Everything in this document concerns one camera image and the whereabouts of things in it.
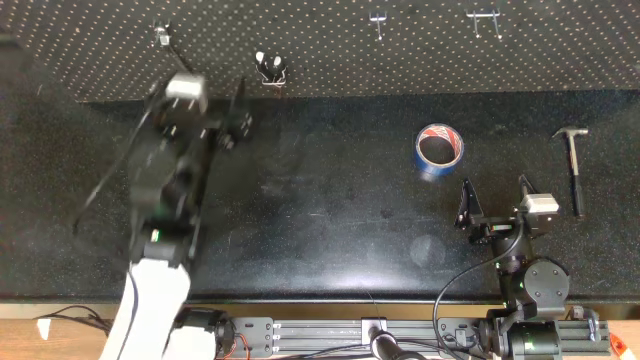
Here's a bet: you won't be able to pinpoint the black pegboard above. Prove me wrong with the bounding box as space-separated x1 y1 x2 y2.
0 0 640 101

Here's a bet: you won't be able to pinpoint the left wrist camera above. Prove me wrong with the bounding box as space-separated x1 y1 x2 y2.
164 73 209 114

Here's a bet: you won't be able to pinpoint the mounting rail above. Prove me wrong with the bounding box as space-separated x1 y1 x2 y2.
172 304 614 360

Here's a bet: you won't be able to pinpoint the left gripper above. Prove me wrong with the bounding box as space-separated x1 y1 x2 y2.
148 76 254 152

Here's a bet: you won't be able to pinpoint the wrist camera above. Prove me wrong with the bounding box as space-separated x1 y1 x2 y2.
519 193 561 216
164 73 209 114

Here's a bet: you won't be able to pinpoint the thin black wire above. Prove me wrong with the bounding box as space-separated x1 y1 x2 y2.
33 303 114 337

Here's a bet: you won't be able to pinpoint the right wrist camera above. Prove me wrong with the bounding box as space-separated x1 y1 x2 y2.
519 193 561 216

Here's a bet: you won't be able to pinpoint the black and white pliers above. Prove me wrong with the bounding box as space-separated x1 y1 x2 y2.
253 49 289 99

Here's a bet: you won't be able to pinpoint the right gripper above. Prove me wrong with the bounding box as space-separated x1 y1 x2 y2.
454 174 555 246

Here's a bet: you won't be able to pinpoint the black cable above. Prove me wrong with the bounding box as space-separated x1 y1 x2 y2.
72 107 154 236
431 219 527 360

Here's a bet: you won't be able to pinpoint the metal double hook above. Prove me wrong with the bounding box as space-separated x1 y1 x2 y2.
464 8 504 41

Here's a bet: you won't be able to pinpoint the hammer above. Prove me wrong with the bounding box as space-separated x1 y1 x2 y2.
551 125 590 219

